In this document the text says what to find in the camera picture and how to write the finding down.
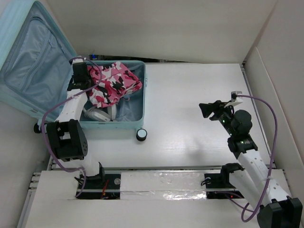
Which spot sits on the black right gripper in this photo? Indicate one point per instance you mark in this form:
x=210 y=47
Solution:
x=217 y=107

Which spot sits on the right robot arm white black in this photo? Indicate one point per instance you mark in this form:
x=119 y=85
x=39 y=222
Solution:
x=273 y=206

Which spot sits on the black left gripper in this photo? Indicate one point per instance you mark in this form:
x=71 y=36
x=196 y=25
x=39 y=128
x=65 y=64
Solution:
x=91 y=81

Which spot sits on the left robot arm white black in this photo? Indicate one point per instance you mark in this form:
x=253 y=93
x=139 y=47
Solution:
x=65 y=138

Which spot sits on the pink camouflage garment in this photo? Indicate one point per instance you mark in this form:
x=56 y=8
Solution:
x=114 y=82

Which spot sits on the white grey headphones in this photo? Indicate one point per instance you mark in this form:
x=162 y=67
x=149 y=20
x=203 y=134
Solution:
x=98 y=114

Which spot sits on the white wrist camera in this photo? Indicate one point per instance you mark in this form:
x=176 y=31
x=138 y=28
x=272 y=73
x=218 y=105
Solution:
x=77 y=60
x=235 y=99

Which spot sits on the metal base rail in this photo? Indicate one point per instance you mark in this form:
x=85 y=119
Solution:
x=59 y=185

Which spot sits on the light blue hard-shell suitcase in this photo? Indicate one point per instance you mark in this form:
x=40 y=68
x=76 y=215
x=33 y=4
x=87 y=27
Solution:
x=35 y=69

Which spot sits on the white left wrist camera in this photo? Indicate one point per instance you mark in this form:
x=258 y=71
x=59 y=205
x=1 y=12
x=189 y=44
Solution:
x=77 y=60

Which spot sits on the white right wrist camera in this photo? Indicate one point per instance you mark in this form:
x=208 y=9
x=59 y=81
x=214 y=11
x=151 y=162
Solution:
x=235 y=99

